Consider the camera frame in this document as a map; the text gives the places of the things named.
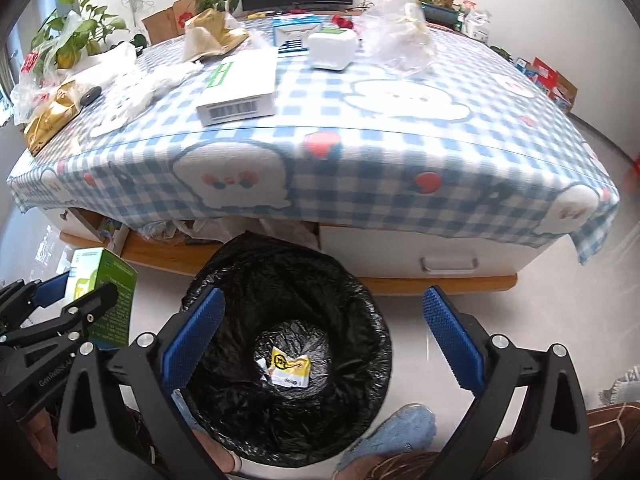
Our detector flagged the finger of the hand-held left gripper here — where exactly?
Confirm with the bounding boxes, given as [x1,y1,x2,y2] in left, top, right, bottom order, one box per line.
[0,272,71,333]
[0,282,121,352]

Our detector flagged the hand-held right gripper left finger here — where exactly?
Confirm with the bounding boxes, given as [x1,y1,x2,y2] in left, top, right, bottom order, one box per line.
[57,287,236,480]

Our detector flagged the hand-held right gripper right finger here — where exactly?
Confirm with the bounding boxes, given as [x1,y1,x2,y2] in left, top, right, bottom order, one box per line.
[421,285,593,480]

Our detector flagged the green carton box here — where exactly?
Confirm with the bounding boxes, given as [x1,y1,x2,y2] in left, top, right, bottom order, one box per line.
[65,247,138,351]

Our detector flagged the black-lined trash bin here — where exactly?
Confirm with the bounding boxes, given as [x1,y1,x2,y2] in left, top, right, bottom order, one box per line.
[181,230,393,466]

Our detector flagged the white plastic wrap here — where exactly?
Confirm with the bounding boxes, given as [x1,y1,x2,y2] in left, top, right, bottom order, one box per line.
[97,62,203,128]

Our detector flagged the long white barcode box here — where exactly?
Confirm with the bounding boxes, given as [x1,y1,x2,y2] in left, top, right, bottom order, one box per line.
[196,52,278,127]

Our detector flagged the gold foil bag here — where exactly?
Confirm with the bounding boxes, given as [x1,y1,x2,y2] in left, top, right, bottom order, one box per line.
[182,8,251,63]
[22,80,81,157]

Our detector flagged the clear plastic bag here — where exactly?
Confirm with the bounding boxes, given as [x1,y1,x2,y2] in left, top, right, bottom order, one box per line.
[360,0,438,76]

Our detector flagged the white square container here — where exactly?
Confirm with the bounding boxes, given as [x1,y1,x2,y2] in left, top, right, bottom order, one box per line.
[306,27,358,72]

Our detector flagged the blue white milk carton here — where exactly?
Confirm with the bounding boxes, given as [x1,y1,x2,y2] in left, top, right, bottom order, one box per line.
[272,14,323,56]

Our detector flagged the blue printed packet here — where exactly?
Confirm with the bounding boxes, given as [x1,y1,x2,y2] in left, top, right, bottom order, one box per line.
[97,215,131,256]

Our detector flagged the blue slipper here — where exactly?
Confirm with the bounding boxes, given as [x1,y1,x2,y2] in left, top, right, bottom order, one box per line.
[336,402,437,473]
[172,392,201,431]

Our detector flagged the yellow white wrapper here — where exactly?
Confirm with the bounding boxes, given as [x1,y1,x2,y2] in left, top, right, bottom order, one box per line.
[256,345,312,388]

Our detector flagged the white low table with drawers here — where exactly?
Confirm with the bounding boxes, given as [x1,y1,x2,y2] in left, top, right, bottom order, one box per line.
[42,205,546,296]

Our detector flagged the grey patterned cloth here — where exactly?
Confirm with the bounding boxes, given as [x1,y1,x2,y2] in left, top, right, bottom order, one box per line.
[597,367,640,408]

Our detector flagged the blue checkered tablecloth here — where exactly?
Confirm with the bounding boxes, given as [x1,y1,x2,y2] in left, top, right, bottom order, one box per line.
[6,10,621,266]

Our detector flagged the plain white plastic bag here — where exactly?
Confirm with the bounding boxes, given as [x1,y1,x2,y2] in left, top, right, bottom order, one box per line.
[65,42,138,86]

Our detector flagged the potted pothos plant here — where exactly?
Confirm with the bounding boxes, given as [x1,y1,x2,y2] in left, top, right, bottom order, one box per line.
[31,0,130,68]

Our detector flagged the colourful open cardboard box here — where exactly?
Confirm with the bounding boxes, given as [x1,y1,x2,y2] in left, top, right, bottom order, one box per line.
[550,71,578,113]

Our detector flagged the brown cardboard box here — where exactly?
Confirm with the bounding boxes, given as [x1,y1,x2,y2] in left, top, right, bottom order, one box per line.
[141,7,176,46]

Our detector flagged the red box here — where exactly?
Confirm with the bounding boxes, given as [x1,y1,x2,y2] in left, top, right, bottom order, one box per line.
[530,56,560,91]

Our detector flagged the brown red flower paper bag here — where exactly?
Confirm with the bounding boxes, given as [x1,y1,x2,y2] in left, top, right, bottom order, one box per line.
[170,0,211,36]

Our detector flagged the white sack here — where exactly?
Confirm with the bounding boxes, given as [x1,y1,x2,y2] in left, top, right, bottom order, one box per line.
[460,0,493,43]

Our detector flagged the blue planter with bulbs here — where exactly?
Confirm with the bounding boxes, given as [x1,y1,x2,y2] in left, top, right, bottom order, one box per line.
[419,0,463,28]

